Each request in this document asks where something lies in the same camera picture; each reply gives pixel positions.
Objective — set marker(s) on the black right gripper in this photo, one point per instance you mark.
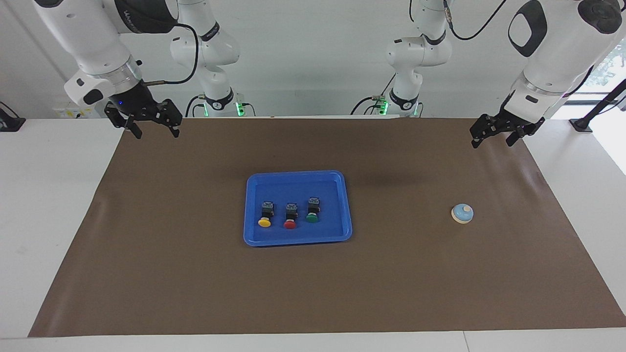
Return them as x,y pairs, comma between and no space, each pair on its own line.
139,102

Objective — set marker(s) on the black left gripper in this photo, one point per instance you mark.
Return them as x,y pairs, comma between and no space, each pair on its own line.
508,123

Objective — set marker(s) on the light blue desk bell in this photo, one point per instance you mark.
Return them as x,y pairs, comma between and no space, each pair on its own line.
459,212

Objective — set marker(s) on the yellow push button switch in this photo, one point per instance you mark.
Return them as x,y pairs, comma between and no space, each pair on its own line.
264,222

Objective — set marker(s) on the red push button switch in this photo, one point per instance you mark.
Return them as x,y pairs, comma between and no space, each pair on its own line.
290,224

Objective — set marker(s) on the green push button switch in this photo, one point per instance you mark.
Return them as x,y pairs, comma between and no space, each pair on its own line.
312,218

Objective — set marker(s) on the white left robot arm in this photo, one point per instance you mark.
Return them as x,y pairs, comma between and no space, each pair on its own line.
557,58

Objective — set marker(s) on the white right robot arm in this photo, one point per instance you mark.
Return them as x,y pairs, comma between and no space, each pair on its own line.
88,34

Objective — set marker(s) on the blue plastic tray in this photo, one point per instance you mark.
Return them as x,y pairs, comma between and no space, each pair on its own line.
327,190

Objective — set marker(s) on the bright window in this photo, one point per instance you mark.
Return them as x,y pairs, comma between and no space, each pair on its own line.
606,68

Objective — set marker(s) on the brown table mat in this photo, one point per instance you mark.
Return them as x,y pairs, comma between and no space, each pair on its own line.
313,283

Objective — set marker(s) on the white wall outlet box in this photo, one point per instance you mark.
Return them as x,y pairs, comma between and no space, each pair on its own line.
68,111

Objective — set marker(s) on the black camera stand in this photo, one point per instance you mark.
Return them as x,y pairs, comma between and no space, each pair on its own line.
599,105

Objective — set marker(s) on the black clamp mount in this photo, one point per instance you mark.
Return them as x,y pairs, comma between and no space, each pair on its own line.
9,122

